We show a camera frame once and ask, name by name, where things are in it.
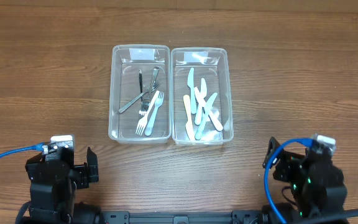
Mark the right clear plastic container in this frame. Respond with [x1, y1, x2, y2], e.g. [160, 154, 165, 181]
[171, 47, 234, 145]

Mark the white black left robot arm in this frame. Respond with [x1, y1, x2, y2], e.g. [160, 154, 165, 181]
[15, 147, 106, 224]

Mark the clear plastic container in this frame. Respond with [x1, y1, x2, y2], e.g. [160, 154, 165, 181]
[108, 44, 172, 144]
[171, 47, 234, 145]

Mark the yellow plastic knife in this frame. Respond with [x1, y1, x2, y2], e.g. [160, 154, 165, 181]
[183, 95, 195, 141]

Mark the light blue plastic knife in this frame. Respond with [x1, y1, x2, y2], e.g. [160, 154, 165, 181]
[187, 67, 196, 114]

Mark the teal plastic knife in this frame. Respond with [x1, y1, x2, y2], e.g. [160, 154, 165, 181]
[195, 92, 218, 140]

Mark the black handled metal fork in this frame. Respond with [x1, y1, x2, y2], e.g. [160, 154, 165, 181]
[139, 70, 144, 118]

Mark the short silver metal fork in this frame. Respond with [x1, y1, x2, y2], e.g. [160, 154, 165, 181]
[118, 81, 160, 113]

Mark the black thick cable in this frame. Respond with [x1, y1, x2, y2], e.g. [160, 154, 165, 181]
[300, 205, 358, 224]

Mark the white plastic fork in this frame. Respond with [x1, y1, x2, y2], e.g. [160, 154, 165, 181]
[135, 90, 160, 136]

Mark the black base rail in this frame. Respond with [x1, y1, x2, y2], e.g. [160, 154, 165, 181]
[73, 202, 301, 224]

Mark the pale blue plastic fork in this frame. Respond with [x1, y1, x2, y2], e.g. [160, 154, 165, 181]
[145, 91, 164, 136]

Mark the left clear plastic container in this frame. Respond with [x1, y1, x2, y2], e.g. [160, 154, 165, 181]
[108, 44, 172, 144]

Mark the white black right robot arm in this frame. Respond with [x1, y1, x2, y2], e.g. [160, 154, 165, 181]
[257, 134, 347, 223]

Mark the long silver metal fork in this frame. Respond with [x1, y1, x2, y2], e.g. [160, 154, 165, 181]
[139, 67, 159, 117]

